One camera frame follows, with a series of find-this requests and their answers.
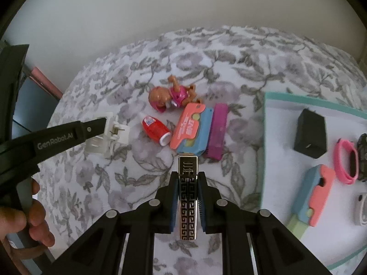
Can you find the black box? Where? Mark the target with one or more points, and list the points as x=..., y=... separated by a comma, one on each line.
x=311, y=133

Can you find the black patterned lighter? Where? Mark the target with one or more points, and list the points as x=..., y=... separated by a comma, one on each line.
x=188, y=166

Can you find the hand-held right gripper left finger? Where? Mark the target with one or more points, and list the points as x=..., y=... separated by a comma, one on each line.
x=173, y=206

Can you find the teal rimmed white tray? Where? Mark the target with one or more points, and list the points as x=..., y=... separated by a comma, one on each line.
x=286, y=154

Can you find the white hair clip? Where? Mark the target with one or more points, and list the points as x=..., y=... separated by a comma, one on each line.
x=114, y=137

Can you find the person's left hand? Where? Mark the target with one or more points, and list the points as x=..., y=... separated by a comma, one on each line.
x=37, y=214

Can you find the small red bottle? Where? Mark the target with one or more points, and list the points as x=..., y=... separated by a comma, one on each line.
x=153, y=129

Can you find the dark toy car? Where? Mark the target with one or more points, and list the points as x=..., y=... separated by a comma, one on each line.
x=362, y=154

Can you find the grey floral bedspread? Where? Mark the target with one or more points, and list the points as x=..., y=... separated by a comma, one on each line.
x=229, y=63

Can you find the baby doll in pink outfit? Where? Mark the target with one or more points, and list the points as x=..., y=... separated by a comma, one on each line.
x=160, y=96

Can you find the dark blue cabinet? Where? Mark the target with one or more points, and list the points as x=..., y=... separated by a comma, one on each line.
x=34, y=106

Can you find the purple box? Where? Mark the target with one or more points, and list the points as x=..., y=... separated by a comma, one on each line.
x=218, y=131

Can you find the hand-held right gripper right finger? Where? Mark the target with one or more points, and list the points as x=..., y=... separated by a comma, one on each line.
x=202, y=206

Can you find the pink board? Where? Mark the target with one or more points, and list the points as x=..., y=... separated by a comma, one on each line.
x=46, y=81

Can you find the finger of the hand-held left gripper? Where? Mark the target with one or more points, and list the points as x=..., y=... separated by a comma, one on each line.
x=93, y=129

